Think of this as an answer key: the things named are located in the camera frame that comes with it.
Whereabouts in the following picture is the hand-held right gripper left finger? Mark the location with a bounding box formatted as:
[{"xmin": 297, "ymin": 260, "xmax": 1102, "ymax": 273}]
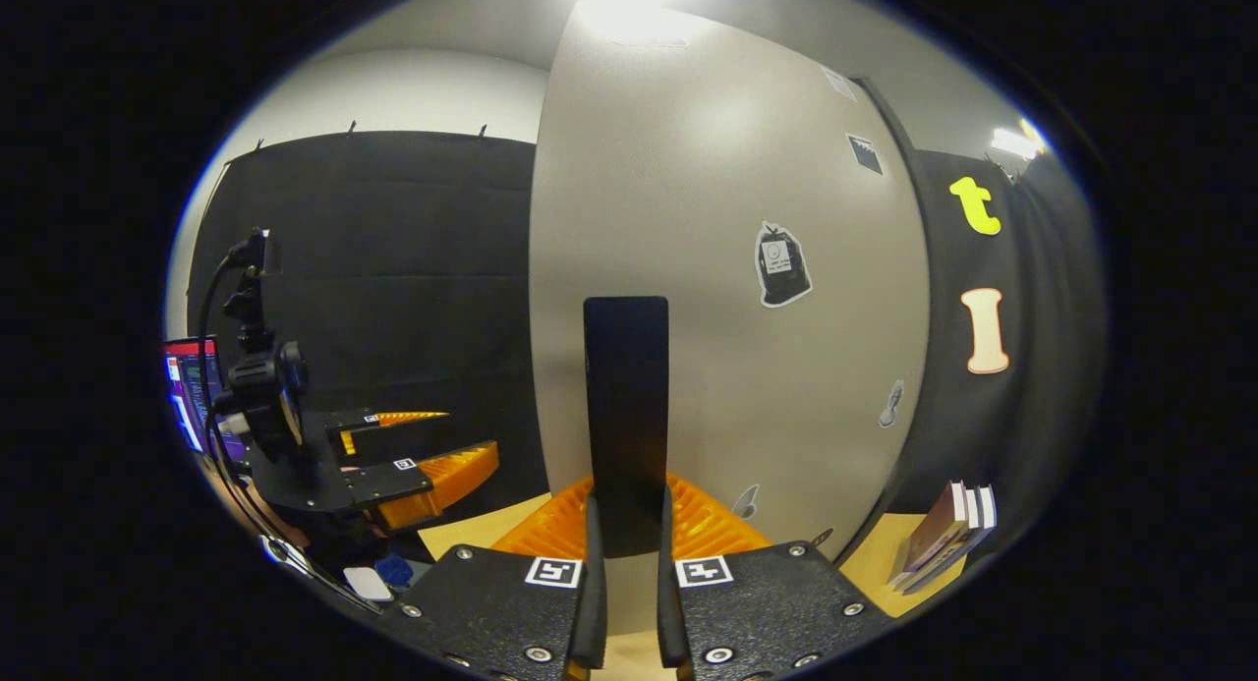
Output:
[{"xmin": 377, "ymin": 477, "xmax": 608, "ymax": 681}]

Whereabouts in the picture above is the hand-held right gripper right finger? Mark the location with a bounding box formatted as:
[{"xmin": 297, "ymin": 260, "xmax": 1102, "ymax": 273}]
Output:
[{"xmin": 656, "ymin": 474, "xmax": 896, "ymax": 681}]

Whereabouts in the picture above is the black cabinet door handle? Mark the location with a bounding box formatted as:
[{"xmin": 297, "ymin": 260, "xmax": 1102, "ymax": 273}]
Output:
[{"xmin": 583, "ymin": 296, "xmax": 671, "ymax": 560}]

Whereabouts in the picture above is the grey cabinet door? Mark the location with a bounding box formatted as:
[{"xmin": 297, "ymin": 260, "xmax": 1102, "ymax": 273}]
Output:
[{"xmin": 529, "ymin": 0, "xmax": 931, "ymax": 639}]

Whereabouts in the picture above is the computer monitor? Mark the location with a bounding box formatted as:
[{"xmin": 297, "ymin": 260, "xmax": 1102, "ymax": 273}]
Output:
[{"xmin": 162, "ymin": 337, "xmax": 247, "ymax": 464}]

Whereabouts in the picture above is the white rounded object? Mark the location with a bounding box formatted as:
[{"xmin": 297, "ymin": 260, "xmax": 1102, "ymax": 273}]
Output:
[{"xmin": 343, "ymin": 566, "xmax": 395, "ymax": 604}]

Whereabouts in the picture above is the black backdrop cloth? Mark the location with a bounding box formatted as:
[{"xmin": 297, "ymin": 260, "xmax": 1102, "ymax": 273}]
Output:
[{"xmin": 187, "ymin": 131, "xmax": 1108, "ymax": 574}]

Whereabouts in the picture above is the pink cover book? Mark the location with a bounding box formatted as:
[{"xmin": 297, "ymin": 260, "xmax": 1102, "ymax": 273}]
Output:
[{"xmin": 889, "ymin": 481, "xmax": 970, "ymax": 586}]

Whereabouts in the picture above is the brown spine book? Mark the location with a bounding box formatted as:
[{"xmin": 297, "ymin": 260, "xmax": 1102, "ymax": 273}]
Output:
[{"xmin": 899, "ymin": 484, "xmax": 984, "ymax": 592}]

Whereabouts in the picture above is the blue-grey spine book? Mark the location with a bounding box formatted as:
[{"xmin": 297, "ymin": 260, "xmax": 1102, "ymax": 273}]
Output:
[{"xmin": 904, "ymin": 484, "xmax": 1000, "ymax": 596}]

